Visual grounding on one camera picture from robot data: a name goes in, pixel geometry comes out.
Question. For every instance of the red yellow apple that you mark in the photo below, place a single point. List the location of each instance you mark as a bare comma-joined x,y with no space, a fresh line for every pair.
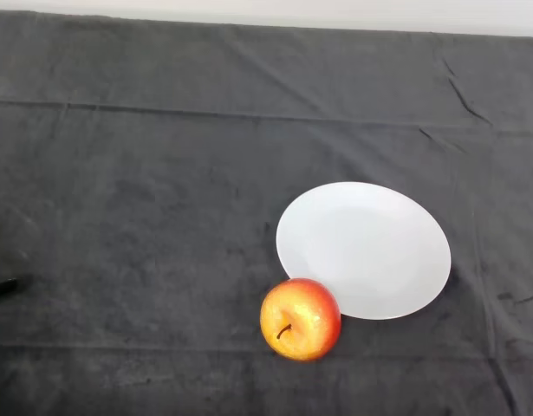
305,316

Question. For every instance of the black cloth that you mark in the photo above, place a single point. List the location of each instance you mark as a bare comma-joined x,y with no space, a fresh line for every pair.
162,173

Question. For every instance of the white round plate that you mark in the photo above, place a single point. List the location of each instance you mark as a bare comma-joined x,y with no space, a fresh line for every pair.
370,247

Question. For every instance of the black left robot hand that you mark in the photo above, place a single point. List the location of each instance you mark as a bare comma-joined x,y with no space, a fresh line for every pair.
1,289

